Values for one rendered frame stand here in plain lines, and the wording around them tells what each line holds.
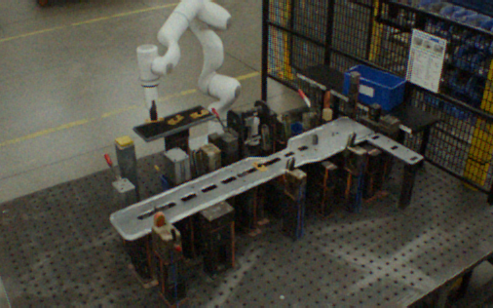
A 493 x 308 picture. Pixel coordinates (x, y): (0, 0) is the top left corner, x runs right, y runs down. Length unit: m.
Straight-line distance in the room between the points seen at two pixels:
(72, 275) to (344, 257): 1.19
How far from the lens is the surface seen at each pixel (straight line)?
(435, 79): 2.90
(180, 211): 2.19
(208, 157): 2.39
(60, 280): 2.43
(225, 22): 2.50
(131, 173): 2.44
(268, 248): 2.45
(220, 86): 2.71
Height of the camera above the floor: 2.35
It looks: 32 degrees down
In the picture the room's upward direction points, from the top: 1 degrees counter-clockwise
